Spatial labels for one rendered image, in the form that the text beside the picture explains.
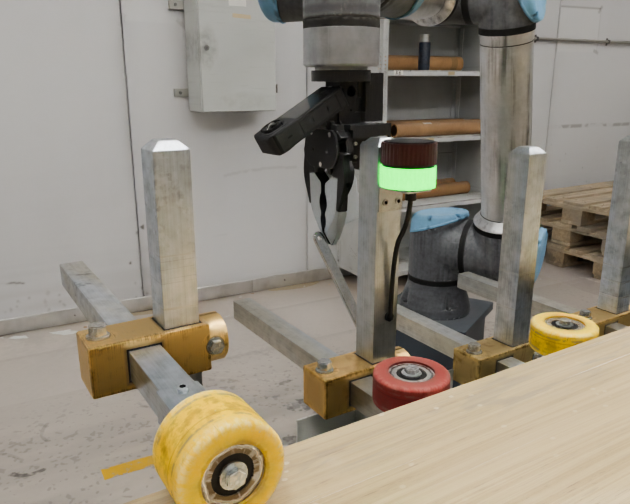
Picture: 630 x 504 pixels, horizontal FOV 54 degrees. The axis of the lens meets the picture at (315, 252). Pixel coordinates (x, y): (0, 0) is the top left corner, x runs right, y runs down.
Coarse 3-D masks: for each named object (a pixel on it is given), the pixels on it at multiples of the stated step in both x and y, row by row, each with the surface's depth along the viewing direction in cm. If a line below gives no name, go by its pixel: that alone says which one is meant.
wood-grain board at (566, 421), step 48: (624, 336) 74; (480, 384) 62; (528, 384) 62; (576, 384) 62; (624, 384) 62; (336, 432) 54; (384, 432) 54; (432, 432) 54; (480, 432) 54; (528, 432) 54; (576, 432) 54; (624, 432) 54; (288, 480) 47; (336, 480) 47; (384, 480) 47; (432, 480) 47; (480, 480) 47; (528, 480) 47; (576, 480) 47; (624, 480) 47
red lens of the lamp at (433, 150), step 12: (384, 144) 64; (396, 144) 63; (408, 144) 62; (420, 144) 62; (432, 144) 63; (384, 156) 64; (396, 156) 63; (408, 156) 63; (420, 156) 63; (432, 156) 63
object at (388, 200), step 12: (396, 168) 64; (408, 168) 63; (420, 168) 63; (384, 192) 68; (396, 192) 69; (408, 192) 64; (420, 192) 65; (384, 204) 68; (396, 204) 70; (408, 204) 66; (408, 216) 67; (396, 240) 69; (396, 252) 70
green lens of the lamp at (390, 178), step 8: (384, 168) 65; (392, 168) 64; (432, 168) 64; (384, 176) 65; (392, 176) 64; (400, 176) 63; (408, 176) 63; (416, 176) 63; (424, 176) 63; (432, 176) 64; (384, 184) 65; (392, 184) 64; (400, 184) 64; (408, 184) 63; (416, 184) 63; (424, 184) 64; (432, 184) 64
